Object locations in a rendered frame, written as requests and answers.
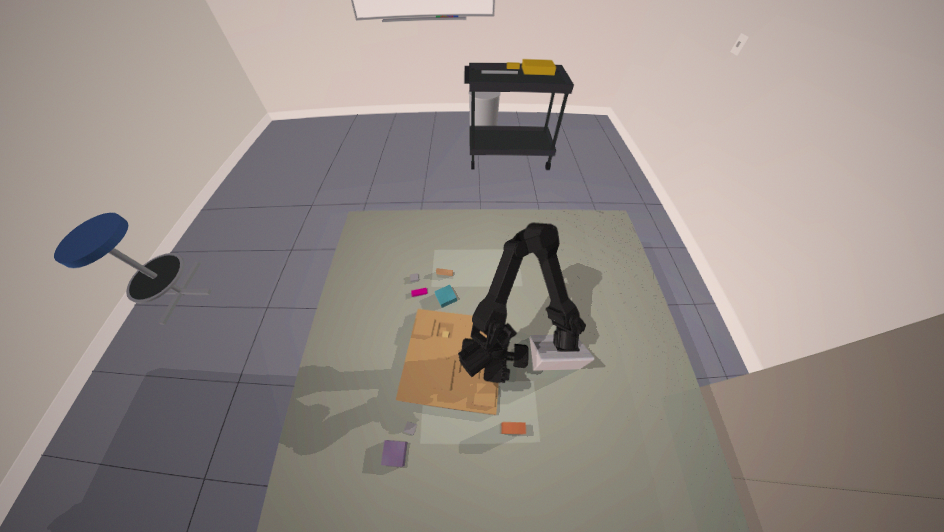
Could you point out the teal block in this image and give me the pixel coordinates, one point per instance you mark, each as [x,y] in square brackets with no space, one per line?
[445,296]

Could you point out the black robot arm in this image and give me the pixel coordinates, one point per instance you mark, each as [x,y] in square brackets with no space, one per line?
[491,313]

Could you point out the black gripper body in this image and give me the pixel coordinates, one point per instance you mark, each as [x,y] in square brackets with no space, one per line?
[520,353]

